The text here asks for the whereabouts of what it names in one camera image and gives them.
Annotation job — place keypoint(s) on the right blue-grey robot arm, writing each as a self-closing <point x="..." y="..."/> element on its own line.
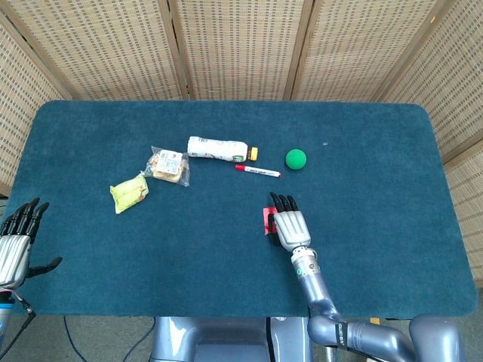
<point x="324" y="294"/>

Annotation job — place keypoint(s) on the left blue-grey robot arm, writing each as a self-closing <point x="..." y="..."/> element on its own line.
<point x="4" y="313"/>

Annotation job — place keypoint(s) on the blue table carpet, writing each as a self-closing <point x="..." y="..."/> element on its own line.
<point x="188" y="256"/>

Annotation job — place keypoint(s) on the green foam ball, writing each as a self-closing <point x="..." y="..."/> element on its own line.
<point x="296" y="159"/>

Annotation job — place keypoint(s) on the white bottle yellow cap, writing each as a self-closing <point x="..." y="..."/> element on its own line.
<point x="219" y="149"/>

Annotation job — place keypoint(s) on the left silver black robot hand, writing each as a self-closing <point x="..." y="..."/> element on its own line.
<point x="13" y="249"/>

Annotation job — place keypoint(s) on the red whiteboard marker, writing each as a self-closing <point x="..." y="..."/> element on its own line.
<point x="260" y="171"/>

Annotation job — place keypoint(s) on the green snack packet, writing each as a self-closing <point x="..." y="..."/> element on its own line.
<point x="130" y="193"/>

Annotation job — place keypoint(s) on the woven folding screen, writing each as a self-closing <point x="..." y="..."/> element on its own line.
<point x="241" y="45"/>

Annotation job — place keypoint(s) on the sandwich in clear bag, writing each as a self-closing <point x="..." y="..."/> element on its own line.
<point x="168" y="166"/>

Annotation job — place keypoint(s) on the blue-grey robot torso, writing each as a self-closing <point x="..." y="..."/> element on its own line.
<point x="226" y="339"/>

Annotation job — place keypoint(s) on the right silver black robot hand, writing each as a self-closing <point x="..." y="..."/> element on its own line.
<point x="292" y="228"/>

